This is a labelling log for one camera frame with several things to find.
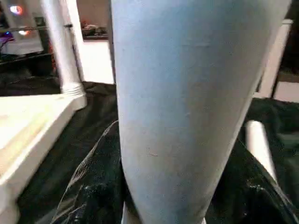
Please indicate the black table mat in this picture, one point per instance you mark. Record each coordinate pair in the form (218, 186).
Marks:
(84, 126)

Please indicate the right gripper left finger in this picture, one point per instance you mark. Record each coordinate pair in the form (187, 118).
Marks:
(98, 191)

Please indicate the white plastic table top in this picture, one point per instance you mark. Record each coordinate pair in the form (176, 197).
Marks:
(28, 135)

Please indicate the white glass door cabinet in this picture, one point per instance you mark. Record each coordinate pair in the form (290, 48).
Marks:
(275, 60)

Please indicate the white plastic table leg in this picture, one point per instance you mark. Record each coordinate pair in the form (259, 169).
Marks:
(260, 144)
(63, 46)
(187, 107)

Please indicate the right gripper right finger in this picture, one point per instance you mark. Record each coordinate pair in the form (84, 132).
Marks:
(257, 196)

